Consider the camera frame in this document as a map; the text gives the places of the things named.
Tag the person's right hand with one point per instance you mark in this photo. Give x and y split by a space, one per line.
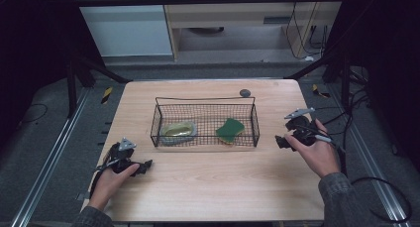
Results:
322 156

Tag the yellow black tape strip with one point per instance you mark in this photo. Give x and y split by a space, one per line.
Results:
319 92
106 95

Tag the green sponge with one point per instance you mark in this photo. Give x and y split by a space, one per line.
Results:
230 129

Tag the white cabinet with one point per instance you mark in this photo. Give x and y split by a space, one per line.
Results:
125 32

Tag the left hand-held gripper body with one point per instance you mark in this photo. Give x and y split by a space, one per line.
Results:
121 156

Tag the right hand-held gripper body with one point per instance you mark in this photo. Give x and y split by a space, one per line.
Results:
301 129

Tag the white plug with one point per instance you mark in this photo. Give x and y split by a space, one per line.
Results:
308 58

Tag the grey round table cap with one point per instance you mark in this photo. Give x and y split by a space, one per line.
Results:
245 93

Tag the person's left hand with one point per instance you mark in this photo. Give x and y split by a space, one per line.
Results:
109 184

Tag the black metal stand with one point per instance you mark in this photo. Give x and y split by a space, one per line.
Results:
72 85
345 81

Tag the dark curtain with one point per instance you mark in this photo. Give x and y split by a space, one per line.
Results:
33 48
386 55

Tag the black horizontal bar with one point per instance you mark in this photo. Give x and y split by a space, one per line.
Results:
198 0

